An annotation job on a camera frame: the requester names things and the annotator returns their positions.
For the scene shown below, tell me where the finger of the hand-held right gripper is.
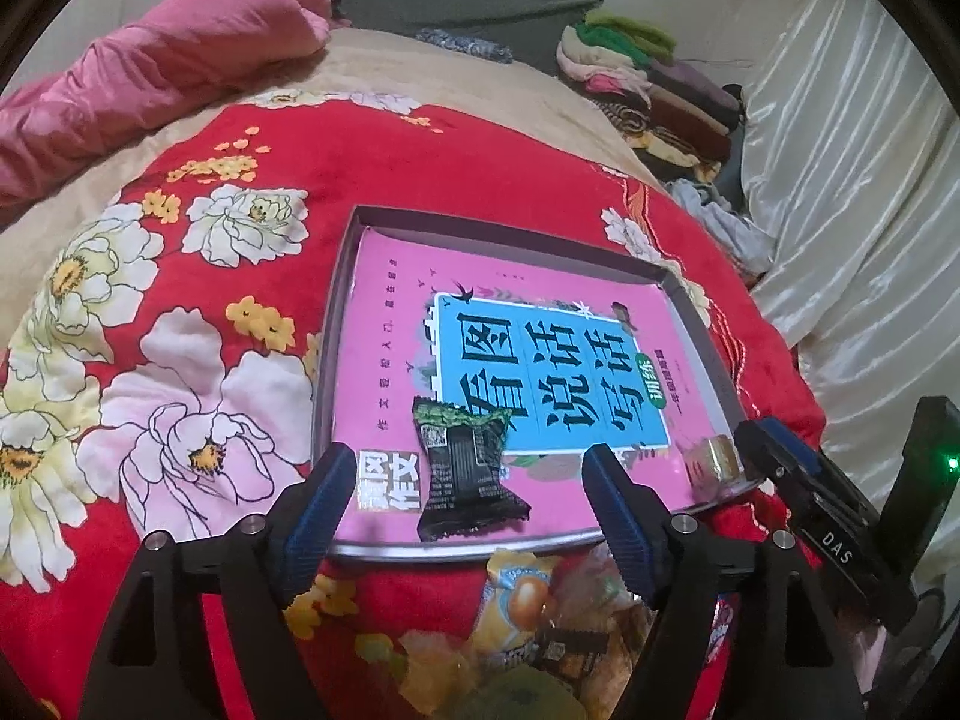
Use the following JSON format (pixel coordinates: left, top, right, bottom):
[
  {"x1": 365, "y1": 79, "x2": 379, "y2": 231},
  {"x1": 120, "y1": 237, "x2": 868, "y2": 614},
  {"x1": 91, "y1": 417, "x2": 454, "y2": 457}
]
[
  {"x1": 757, "y1": 418, "x2": 850, "y2": 497},
  {"x1": 737, "y1": 420, "x2": 826, "y2": 520}
]

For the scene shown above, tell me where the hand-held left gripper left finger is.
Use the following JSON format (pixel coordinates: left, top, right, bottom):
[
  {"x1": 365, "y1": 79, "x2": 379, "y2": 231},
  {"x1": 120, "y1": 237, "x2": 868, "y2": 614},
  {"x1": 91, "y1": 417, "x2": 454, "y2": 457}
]
[{"x1": 79, "y1": 442, "x2": 357, "y2": 720}]

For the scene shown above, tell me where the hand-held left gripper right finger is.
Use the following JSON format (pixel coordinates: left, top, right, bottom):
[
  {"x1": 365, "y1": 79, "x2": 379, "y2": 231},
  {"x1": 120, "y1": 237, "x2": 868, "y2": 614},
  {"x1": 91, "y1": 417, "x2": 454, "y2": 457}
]
[{"x1": 581, "y1": 444, "x2": 867, "y2": 720}]

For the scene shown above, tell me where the small yellow candy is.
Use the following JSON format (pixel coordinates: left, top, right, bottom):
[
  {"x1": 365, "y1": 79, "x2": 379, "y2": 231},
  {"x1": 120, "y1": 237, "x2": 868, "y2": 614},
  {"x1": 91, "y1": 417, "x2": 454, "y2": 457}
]
[{"x1": 684, "y1": 435, "x2": 743, "y2": 500}]

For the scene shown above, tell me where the clear snack packet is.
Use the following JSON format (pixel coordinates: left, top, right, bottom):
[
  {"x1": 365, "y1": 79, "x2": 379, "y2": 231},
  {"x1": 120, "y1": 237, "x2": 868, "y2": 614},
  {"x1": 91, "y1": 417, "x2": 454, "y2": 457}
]
[{"x1": 536, "y1": 547, "x2": 650, "y2": 691}]

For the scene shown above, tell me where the yellow snack packet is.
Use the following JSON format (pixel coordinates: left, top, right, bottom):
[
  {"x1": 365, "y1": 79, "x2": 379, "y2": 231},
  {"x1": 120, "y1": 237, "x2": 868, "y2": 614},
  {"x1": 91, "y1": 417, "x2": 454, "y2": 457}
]
[{"x1": 472, "y1": 549, "x2": 560, "y2": 665}]

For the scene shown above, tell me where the grey shallow cardboard box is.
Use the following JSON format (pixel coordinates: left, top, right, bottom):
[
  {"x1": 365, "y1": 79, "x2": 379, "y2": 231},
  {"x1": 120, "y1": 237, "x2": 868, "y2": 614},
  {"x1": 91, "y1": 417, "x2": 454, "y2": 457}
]
[{"x1": 311, "y1": 204, "x2": 755, "y2": 563}]

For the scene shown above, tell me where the black and green snack packet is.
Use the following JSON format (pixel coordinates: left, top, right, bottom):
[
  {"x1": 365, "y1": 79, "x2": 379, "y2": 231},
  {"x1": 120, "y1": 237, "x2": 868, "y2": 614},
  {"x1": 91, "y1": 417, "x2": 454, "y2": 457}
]
[{"x1": 411, "y1": 395, "x2": 530, "y2": 542}]

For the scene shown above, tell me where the pink and blue book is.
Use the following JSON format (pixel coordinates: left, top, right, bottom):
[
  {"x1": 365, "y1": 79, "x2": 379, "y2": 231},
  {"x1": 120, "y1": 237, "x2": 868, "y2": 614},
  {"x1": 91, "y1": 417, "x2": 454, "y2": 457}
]
[{"x1": 330, "y1": 229, "x2": 740, "y2": 548}]

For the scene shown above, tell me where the pale grey crumpled garment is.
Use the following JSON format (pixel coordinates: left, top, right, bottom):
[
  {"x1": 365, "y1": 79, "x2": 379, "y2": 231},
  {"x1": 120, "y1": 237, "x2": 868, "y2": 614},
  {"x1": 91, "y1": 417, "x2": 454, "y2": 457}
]
[{"x1": 667, "y1": 178, "x2": 777, "y2": 286}]

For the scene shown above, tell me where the white satin curtain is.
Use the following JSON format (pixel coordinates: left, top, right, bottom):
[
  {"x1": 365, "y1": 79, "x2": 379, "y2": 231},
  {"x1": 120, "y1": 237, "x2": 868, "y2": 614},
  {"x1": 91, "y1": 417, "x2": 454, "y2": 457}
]
[{"x1": 739, "y1": 0, "x2": 960, "y2": 451}]

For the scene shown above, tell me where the red floral blanket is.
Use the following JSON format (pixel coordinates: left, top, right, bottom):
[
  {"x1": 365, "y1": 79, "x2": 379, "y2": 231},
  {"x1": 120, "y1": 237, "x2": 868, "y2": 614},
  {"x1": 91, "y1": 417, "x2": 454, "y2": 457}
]
[{"x1": 0, "y1": 86, "x2": 826, "y2": 720}]

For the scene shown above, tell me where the stack of folded clothes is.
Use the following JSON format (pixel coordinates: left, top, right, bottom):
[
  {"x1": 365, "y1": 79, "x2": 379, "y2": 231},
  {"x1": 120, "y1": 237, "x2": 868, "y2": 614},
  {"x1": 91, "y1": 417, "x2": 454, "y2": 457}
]
[{"x1": 555, "y1": 7, "x2": 747, "y2": 185}]

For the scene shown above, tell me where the beige bed sheet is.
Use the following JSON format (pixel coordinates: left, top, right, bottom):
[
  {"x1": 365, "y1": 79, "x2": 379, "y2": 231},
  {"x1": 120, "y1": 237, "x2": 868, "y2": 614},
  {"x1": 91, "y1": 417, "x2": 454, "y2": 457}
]
[{"x1": 0, "y1": 30, "x2": 668, "y2": 256}]

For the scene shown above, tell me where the pink quilt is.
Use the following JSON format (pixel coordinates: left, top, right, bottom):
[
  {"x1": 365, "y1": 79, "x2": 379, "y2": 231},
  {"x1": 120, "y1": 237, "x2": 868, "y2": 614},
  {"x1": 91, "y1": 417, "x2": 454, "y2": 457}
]
[{"x1": 0, "y1": 0, "x2": 335, "y2": 211}]

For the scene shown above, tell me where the blue patterned cloth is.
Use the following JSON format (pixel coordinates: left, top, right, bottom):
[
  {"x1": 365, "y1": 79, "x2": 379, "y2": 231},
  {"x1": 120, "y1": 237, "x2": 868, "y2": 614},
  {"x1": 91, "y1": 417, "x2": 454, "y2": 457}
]
[{"x1": 416, "y1": 26, "x2": 515, "y2": 65}]

